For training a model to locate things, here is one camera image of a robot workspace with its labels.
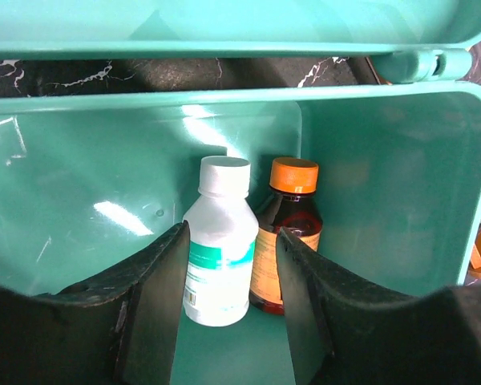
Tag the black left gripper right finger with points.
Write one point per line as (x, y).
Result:
(344, 329)

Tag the white bottle green label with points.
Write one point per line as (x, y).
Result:
(223, 231)

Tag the green plastic medicine box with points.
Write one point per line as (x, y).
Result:
(88, 181)

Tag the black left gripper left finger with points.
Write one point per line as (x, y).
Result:
(119, 326)

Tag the brown bottle orange cap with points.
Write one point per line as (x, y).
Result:
(291, 205)

